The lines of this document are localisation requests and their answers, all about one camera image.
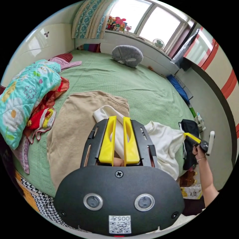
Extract person's right forearm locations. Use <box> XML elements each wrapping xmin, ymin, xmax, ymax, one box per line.
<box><xmin>196</xmin><ymin>157</ymin><xmax>220</xmax><ymax>208</ymax></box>

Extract grey plush cushion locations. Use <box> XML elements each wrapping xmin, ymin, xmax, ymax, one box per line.
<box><xmin>112</xmin><ymin>45</ymin><xmax>144</xmax><ymax>68</ymax></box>

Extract person's right hand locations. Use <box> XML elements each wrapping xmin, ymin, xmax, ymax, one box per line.
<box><xmin>192</xmin><ymin>145</ymin><xmax>207</xmax><ymax>163</ymax></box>

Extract colourful toys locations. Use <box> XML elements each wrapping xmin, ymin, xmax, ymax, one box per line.
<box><xmin>106</xmin><ymin>15</ymin><xmax>132</xmax><ymax>34</ymax></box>

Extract black bag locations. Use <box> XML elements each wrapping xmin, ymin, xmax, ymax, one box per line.
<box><xmin>178</xmin><ymin>119</ymin><xmax>200</xmax><ymax>171</ymax></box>

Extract pink garment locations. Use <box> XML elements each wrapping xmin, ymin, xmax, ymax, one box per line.
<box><xmin>48</xmin><ymin>53</ymin><xmax>82</xmax><ymax>71</ymax></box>

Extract beige garment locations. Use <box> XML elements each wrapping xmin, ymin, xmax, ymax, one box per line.
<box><xmin>46</xmin><ymin>91</ymin><xmax>130</xmax><ymax>191</ymax></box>

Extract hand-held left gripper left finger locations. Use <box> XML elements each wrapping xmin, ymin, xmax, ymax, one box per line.
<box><xmin>98</xmin><ymin>116</ymin><xmax>117</xmax><ymax>167</ymax></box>

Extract floral turquoise quilt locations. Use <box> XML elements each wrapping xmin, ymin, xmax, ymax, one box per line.
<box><xmin>0</xmin><ymin>59</ymin><xmax>62</xmax><ymax>150</ymax></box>

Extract yellow carton with bottles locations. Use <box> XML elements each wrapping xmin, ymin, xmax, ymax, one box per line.
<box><xmin>179</xmin><ymin>170</ymin><xmax>203</xmax><ymax>200</ymax></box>

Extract window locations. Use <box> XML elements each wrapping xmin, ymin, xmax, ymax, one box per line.
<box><xmin>110</xmin><ymin>0</ymin><xmax>189</xmax><ymax>54</ymax></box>

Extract small white fan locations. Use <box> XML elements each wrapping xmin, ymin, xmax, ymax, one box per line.
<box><xmin>152</xmin><ymin>38</ymin><xmax>165</xmax><ymax>50</ymax></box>

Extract white short sleeve shirt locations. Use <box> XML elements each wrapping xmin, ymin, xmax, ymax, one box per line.
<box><xmin>93</xmin><ymin>105</ymin><xmax>185</xmax><ymax>181</ymax></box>

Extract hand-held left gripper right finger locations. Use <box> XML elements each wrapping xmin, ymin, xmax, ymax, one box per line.
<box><xmin>123</xmin><ymin>117</ymin><xmax>140</xmax><ymax>167</ymax></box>

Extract patterned turquoise curtain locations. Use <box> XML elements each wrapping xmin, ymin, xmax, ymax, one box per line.
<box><xmin>71</xmin><ymin>0</ymin><xmax>117</xmax><ymax>39</ymax></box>

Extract cupboard with red stripes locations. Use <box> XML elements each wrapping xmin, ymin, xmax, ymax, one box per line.
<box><xmin>183</xmin><ymin>26</ymin><xmax>239</xmax><ymax>139</ymax></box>

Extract blue mat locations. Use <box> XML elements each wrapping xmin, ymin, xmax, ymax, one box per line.
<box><xmin>166</xmin><ymin>74</ymin><xmax>190</xmax><ymax>105</ymax></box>

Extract pile of clothes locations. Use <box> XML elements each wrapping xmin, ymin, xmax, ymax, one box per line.
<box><xmin>13</xmin><ymin>76</ymin><xmax>70</xmax><ymax>174</ymax></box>

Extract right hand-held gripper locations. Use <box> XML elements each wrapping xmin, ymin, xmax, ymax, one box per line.
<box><xmin>183</xmin><ymin>132</ymin><xmax>209</xmax><ymax>154</ymax></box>

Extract bed with green woven mat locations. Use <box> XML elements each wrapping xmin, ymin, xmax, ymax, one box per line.
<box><xmin>13</xmin><ymin>49</ymin><xmax>195</xmax><ymax>198</ymax></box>

